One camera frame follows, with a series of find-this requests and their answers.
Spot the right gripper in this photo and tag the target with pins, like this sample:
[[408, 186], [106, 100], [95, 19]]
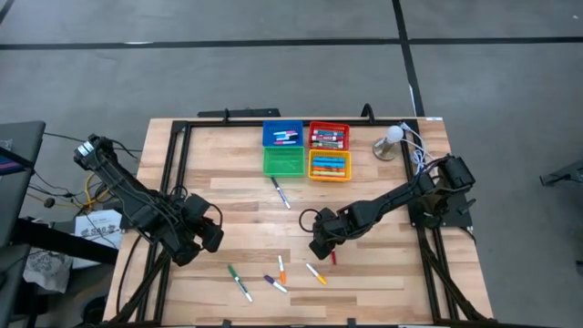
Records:
[[332, 223]]

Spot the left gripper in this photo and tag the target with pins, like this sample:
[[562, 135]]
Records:
[[196, 214]]

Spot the orange white marker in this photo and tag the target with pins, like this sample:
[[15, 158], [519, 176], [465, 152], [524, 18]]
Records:
[[282, 269]]

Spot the thin green marker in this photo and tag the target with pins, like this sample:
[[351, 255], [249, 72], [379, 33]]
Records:
[[239, 283]]

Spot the purple white marker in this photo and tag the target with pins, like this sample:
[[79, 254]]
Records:
[[275, 283]]

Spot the thin dark blue marker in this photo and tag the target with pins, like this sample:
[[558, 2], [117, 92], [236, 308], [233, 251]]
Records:
[[280, 192]]

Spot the yellow-green Sharpie highlighter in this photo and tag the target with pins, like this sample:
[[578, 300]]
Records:
[[329, 174]]

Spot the orange highlighter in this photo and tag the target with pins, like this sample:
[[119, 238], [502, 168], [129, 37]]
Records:
[[329, 169]]

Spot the turquoise Sharpie highlighter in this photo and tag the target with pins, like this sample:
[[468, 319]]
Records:
[[329, 159], [329, 164]]

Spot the dark green Expo marker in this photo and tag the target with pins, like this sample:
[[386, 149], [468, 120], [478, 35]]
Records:
[[328, 146]]

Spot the dark blue Expo marker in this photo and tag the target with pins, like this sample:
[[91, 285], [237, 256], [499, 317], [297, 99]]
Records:
[[328, 141]]

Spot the maroon Expo marker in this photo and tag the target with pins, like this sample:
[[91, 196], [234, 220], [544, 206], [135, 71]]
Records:
[[328, 137]]

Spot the light blue Expo marker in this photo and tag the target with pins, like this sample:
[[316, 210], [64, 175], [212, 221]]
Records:
[[328, 132]]

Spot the black capped white marker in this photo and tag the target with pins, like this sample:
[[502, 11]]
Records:
[[289, 136]]

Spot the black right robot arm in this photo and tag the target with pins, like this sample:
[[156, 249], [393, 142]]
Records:
[[396, 196]]

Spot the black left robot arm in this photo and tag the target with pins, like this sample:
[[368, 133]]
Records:
[[123, 187]]

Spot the yellow plastic basket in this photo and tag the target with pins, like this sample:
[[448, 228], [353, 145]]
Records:
[[330, 179]]

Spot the black table clamp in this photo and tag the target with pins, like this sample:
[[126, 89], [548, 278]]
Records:
[[226, 324], [351, 323]]

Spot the green plastic basket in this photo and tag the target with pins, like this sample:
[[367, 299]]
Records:
[[283, 161]]

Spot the white printed paper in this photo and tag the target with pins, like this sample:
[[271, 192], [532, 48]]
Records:
[[98, 232]]

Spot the red plastic basket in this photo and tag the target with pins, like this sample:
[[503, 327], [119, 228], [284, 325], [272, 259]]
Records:
[[328, 125]]

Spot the black floor bar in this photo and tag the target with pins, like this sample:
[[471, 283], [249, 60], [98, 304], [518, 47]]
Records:
[[68, 246]]

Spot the blue plastic basket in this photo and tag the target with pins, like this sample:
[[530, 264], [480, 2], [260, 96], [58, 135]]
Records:
[[268, 125]]

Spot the brass lamp with white bulb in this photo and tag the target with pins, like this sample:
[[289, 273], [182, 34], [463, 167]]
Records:
[[394, 133]]

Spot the black power strip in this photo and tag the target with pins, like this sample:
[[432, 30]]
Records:
[[246, 113]]

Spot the patterned grey cloth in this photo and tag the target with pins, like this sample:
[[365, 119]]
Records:
[[45, 271]]

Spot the dark grey side desk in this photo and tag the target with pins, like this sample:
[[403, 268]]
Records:
[[16, 205]]

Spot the grey chair base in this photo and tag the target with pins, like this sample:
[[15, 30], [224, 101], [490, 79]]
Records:
[[569, 172]]

